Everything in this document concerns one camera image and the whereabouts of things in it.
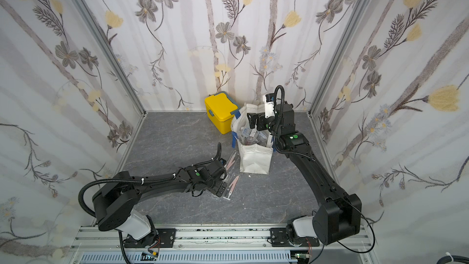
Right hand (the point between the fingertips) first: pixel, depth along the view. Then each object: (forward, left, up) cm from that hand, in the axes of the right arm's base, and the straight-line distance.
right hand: (262, 110), depth 75 cm
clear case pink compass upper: (-8, +12, -32) cm, 35 cm away
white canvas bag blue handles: (-10, +2, -12) cm, 16 cm away
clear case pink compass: (-22, +12, -32) cm, 41 cm away
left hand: (-21, +17, -30) cm, 40 cm away
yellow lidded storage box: (+24, +21, -27) cm, 41 cm away
